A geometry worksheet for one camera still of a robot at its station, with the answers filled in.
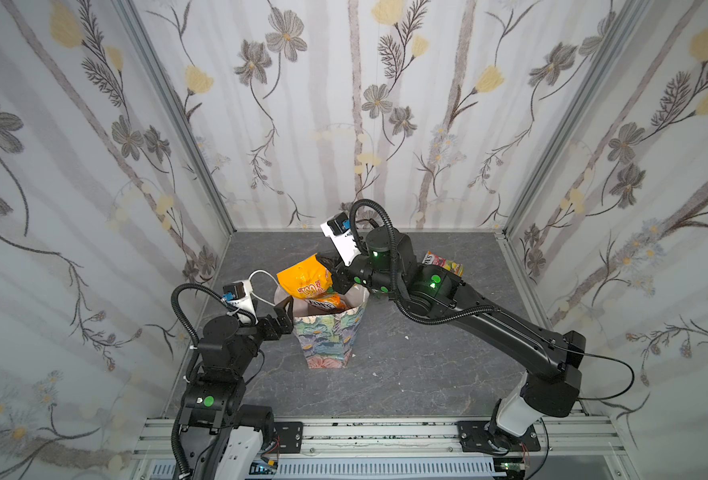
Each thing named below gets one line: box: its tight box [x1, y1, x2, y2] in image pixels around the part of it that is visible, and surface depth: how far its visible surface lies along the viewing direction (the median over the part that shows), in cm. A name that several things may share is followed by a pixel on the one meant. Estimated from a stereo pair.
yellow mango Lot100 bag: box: [276, 253, 334, 300], surface depth 66 cm
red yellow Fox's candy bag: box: [304, 292, 347, 311], surface depth 82 cm
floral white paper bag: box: [274, 284, 370, 369], surface depth 74 cm
